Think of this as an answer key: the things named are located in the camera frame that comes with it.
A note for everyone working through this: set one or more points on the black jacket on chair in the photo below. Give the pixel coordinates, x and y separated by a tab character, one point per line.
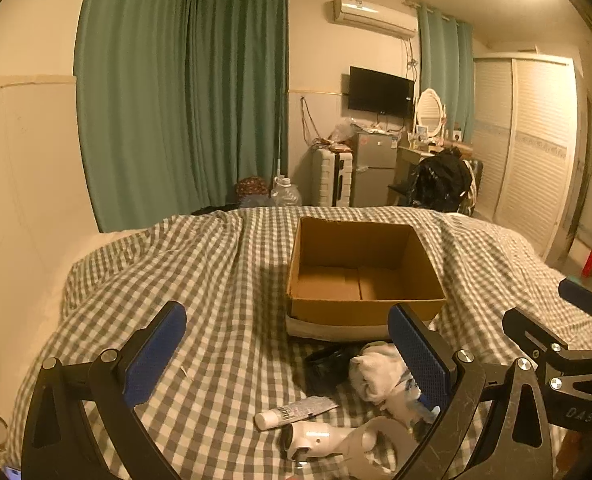
441	182

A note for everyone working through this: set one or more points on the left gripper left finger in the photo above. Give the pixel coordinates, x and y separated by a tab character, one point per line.
58	440

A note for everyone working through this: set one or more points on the green window curtain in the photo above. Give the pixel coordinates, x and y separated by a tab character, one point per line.
447	66

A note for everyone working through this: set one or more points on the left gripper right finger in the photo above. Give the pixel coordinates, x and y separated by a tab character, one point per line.
515	441

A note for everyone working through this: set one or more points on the brown patterned bag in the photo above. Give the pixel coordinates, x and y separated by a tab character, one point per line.
251	186

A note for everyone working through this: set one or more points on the silver mini fridge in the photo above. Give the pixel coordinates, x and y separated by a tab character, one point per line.
374	168

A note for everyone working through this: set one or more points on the black wallet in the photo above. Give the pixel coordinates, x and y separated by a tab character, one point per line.
326	369

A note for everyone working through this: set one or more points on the white air conditioner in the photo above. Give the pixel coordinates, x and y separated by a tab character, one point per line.
371	16

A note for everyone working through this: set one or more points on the black wall television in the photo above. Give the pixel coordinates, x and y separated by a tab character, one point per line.
381	93

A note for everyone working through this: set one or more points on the white toothpaste tube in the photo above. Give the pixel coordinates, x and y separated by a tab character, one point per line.
297	411

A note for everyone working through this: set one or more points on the white oval mirror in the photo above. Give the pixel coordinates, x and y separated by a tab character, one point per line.
430	114

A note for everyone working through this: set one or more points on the beige tape roll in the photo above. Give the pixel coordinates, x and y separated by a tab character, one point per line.
378	449

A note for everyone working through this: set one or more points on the white louvered wardrobe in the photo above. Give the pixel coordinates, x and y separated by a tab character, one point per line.
525	133

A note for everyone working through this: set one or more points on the white suitcase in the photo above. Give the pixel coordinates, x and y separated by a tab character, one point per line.
331	177

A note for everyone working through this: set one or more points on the grey checkered bed sheet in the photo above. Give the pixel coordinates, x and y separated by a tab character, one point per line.
229	271

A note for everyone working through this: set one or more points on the clear water jug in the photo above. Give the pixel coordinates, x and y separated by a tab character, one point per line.
284	193

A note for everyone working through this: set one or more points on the red fire extinguisher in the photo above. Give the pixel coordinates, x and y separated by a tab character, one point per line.
586	271

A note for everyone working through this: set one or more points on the white sock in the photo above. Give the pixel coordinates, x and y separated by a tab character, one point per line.
377	371

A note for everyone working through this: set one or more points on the open cardboard box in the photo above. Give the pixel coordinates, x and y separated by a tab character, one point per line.
345	276

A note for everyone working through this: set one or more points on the wooden dressing table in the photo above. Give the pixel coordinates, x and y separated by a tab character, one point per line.
407	160

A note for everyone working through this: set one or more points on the large green curtain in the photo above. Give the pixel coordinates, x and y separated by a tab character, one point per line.
178	100

